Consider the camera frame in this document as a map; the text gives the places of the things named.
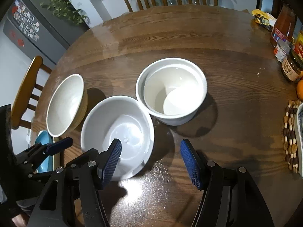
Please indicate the yellow snack bag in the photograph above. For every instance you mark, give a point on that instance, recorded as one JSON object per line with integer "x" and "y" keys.
{"x": 262, "y": 19}

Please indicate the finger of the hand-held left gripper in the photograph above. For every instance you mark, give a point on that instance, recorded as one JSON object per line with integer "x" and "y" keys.
{"x": 40, "y": 176}
{"x": 59, "y": 144}

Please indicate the red fridge decal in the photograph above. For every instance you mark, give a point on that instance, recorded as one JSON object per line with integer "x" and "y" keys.
{"x": 21, "y": 42}

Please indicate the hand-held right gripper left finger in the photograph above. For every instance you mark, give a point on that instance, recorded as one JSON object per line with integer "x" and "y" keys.
{"x": 111, "y": 164}

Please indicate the white round bowl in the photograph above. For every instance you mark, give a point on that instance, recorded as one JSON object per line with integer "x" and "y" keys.
{"x": 118, "y": 127}

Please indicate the grey refrigerator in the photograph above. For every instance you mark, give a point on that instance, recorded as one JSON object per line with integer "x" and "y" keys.
{"x": 52, "y": 33}

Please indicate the white patterned dish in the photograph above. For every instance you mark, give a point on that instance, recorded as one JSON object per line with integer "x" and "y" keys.
{"x": 300, "y": 134}

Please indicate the orange fruit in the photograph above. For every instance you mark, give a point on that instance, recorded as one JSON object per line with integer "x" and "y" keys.
{"x": 300, "y": 89}

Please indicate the wooden bead trivet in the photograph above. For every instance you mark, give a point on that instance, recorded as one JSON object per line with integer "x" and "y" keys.
{"x": 290, "y": 137}

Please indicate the green trailing plant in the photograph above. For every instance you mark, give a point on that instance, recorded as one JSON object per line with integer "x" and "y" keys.
{"x": 59, "y": 2}

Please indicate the white straight-sided bowl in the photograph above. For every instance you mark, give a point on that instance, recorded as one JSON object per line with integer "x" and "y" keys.
{"x": 175, "y": 92}

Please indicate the blue square bowl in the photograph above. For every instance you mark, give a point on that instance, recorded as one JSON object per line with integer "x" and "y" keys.
{"x": 45, "y": 137}

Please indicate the group of fridge photo magnets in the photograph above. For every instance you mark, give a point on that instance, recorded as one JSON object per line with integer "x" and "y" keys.
{"x": 27, "y": 20}

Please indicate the small white lid jar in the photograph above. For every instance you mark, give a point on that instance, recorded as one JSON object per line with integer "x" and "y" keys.
{"x": 282, "y": 50}

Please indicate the red sauce bottle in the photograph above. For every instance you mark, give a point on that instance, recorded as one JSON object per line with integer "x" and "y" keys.
{"x": 284, "y": 26}

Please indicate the brown sauce jar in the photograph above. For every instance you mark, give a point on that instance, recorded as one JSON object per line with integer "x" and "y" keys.
{"x": 292, "y": 67}

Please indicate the cream round bowl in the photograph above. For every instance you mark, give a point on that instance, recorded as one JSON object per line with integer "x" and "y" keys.
{"x": 64, "y": 106}

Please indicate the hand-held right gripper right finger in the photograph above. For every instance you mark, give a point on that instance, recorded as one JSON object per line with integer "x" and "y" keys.
{"x": 191, "y": 166}

